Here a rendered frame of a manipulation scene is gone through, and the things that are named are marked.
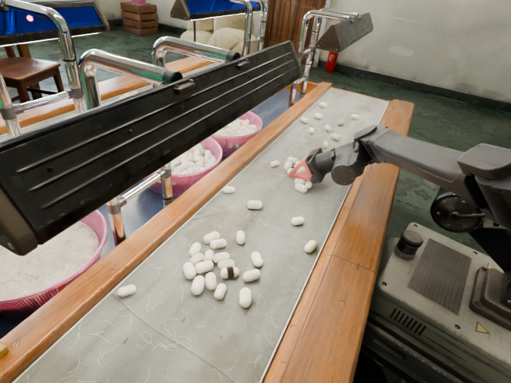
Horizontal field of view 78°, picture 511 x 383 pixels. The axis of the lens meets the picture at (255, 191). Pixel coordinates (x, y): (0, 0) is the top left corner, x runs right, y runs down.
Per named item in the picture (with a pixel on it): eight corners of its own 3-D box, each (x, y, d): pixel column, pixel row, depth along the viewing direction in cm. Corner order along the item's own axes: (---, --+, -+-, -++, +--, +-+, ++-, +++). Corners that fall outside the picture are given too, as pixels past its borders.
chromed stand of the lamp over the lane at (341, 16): (334, 120, 150) (364, 13, 124) (323, 134, 135) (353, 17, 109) (297, 109, 156) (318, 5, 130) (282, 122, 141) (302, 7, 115)
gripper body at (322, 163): (303, 163, 82) (330, 154, 77) (315, 149, 89) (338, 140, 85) (314, 185, 83) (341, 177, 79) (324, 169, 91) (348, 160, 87)
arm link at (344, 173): (393, 150, 78) (376, 122, 75) (391, 176, 69) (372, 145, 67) (349, 169, 85) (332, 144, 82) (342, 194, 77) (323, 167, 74)
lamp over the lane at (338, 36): (372, 31, 143) (377, 14, 139) (339, 53, 97) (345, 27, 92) (355, 28, 146) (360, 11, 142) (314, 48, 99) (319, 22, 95)
